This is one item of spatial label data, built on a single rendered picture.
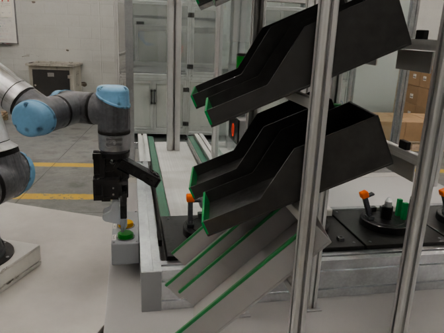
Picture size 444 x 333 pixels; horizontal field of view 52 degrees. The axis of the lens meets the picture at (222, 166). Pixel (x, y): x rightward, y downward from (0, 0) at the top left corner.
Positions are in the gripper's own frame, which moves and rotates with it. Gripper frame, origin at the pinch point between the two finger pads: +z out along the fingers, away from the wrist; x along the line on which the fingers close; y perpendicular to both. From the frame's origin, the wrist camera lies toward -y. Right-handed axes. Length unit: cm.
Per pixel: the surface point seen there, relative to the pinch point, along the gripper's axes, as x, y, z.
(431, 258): 18, -75, 4
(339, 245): 13, -53, 2
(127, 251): 3.5, -0.4, 5.1
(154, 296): 18.4, -6.6, 9.0
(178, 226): -3.1, -13.9, 1.8
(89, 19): -812, 73, -60
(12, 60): -828, 217, 20
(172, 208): -29.4, -14.6, 7.2
